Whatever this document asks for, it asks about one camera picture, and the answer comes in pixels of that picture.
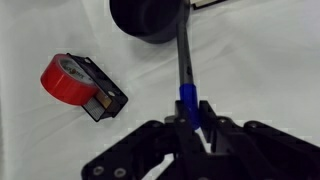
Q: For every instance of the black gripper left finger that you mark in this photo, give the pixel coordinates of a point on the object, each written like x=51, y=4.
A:
x=150, y=143

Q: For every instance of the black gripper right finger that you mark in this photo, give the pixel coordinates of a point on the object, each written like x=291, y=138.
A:
x=260, y=150

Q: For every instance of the black marker blue cap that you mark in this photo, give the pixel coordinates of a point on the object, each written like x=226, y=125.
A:
x=188, y=100

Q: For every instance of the white tablecloth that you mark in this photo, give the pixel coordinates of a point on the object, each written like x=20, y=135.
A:
x=250, y=66

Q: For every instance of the red tape roll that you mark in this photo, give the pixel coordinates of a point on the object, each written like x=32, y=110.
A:
x=60, y=85

